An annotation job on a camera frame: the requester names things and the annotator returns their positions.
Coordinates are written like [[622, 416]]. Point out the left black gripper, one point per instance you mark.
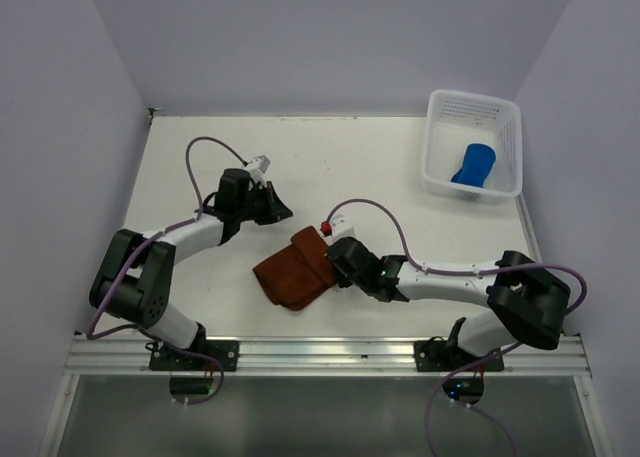
[[276, 210]]

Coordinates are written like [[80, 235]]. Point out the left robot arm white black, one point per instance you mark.
[[134, 280]]

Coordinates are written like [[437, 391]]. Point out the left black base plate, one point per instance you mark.
[[225, 352]]

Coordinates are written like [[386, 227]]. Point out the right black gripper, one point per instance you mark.
[[342, 282]]

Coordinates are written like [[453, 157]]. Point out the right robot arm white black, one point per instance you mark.
[[523, 302]]

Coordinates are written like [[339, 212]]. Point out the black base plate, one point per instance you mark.
[[225, 352], [435, 355]]

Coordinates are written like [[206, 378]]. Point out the aluminium mounting rail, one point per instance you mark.
[[262, 356]]

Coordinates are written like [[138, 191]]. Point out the white plastic basket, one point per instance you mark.
[[456, 119]]

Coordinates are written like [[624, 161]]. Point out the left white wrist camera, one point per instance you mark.
[[257, 169]]

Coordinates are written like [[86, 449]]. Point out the blue towel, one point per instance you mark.
[[477, 164]]

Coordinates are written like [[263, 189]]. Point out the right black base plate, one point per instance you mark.
[[435, 355]]

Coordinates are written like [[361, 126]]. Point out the brown towel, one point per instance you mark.
[[299, 273]]

